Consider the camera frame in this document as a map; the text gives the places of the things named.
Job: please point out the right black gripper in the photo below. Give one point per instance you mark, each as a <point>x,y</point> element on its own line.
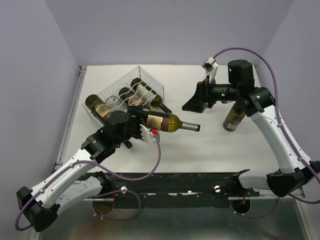
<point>203,94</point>

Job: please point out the dark green wine bottle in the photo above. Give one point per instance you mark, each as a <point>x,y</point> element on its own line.
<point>130,97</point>

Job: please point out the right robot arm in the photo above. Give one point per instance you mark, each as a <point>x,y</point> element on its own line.
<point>295,168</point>

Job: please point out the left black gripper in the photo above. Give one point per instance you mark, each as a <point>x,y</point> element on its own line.
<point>141,116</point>

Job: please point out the olive green wine bottle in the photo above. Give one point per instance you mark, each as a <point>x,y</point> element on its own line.
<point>168,122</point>

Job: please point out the white wire wine rack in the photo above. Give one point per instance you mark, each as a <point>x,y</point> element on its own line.
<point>125,81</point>

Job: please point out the short clear glass bottle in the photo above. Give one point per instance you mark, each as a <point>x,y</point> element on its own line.
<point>115,103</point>

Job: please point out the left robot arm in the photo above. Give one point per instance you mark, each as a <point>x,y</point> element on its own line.
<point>38,204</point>

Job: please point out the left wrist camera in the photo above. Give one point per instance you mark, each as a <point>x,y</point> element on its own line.
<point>149,135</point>

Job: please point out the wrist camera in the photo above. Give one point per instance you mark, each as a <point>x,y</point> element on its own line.
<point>211,67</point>
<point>149,135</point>

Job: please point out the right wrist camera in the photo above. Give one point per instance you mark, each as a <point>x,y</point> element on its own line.
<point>211,67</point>

